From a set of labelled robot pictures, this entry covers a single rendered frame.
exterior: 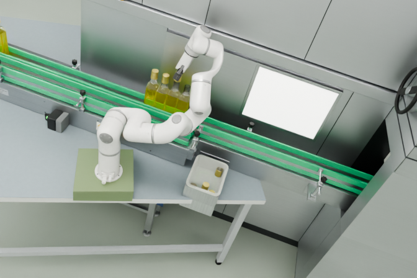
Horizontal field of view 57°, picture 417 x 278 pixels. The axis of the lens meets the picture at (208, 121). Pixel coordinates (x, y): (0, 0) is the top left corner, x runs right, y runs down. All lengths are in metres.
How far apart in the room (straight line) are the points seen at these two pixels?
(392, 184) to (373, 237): 0.37
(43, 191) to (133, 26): 0.90
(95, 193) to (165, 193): 0.33
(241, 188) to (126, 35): 0.99
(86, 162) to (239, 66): 0.87
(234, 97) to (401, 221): 0.98
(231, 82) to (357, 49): 0.61
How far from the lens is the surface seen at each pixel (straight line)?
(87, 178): 1.86
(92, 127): 2.12
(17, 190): 1.93
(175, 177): 1.99
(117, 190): 1.81
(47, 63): 2.29
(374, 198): 1.90
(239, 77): 1.95
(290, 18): 1.81
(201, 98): 1.58
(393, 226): 2.05
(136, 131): 1.60
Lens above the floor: 2.26
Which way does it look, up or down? 40 degrees down
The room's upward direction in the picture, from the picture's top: 17 degrees clockwise
